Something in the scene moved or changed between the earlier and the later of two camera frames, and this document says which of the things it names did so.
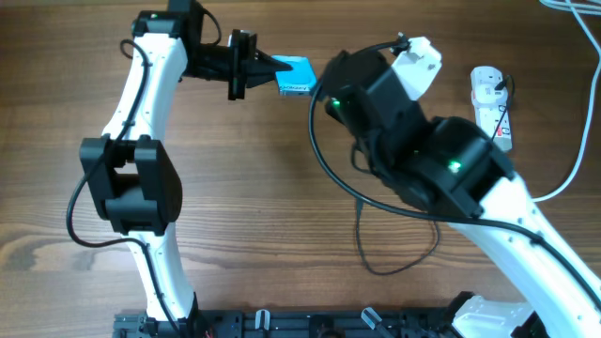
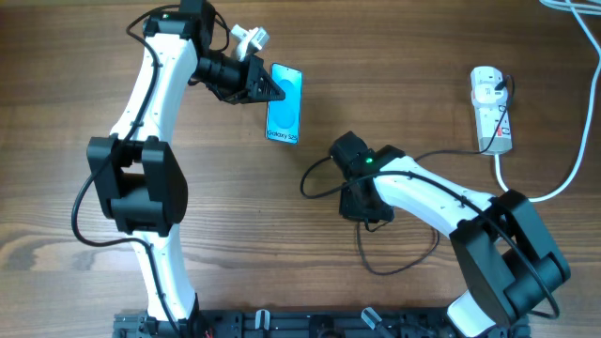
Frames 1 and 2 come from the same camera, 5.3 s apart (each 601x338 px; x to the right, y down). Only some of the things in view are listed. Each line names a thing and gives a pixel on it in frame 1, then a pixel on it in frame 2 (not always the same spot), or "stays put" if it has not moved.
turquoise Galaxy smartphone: (300, 81) to (284, 115)
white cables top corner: (576, 7) stays put
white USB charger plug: (486, 94) stays put
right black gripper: (335, 62) to (348, 210)
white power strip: (493, 121) stays put
